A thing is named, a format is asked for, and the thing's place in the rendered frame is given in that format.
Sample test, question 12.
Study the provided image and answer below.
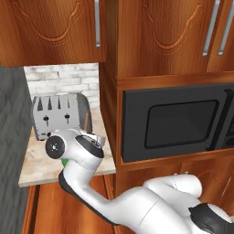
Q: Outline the black microwave door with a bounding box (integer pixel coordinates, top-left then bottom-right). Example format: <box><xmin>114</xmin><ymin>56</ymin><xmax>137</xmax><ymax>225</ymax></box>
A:
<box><xmin>121</xmin><ymin>88</ymin><xmax>229</xmax><ymax>164</ymax></box>

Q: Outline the black microwave oven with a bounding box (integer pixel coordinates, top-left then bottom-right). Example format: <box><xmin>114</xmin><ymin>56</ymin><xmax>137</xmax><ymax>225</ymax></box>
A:
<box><xmin>121</xmin><ymin>83</ymin><xmax>234</xmax><ymax>164</ymax></box>

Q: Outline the wooden cupboard door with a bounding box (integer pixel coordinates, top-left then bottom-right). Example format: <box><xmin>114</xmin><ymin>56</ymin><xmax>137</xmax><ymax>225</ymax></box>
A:
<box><xmin>116</xmin><ymin>0</ymin><xmax>221</xmax><ymax>80</ymax></box>
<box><xmin>206</xmin><ymin>0</ymin><xmax>234</xmax><ymax>73</ymax></box>
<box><xmin>0</xmin><ymin>0</ymin><xmax>107</xmax><ymax>68</ymax></box>
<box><xmin>178</xmin><ymin>155</ymin><xmax>234</xmax><ymax>216</ymax></box>

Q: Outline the silver cupboard handle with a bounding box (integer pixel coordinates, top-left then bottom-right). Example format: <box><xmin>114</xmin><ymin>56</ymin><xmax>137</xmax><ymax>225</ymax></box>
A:
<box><xmin>93</xmin><ymin>0</ymin><xmax>101</xmax><ymax>48</ymax></box>
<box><xmin>217</xmin><ymin>0</ymin><xmax>234</xmax><ymax>57</ymax></box>
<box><xmin>220</xmin><ymin>175</ymin><xmax>234</xmax><ymax>197</ymax></box>
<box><xmin>202</xmin><ymin>0</ymin><xmax>221</xmax><ymax>58</ymax></box>

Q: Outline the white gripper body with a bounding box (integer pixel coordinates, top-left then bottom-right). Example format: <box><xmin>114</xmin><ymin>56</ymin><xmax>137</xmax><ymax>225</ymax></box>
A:
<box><xmin>91</xmin><ymin>133</ymin><xmax>107</xmax><ymax>148</ymax></box>

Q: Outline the silver toaster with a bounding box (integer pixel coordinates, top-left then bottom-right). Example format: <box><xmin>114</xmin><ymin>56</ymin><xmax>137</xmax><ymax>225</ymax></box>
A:
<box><xmin>31</xmin><ymin>92</ymin><xmax>93</xmax><ymax>142</ymax></box>

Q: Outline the wooden drawer front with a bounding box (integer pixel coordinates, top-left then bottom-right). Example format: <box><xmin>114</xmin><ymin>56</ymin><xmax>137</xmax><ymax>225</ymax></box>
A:
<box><xmin>27</xmin><ymin>175</ymin><xmax>116</xmax><ymax>234</ymax></box>

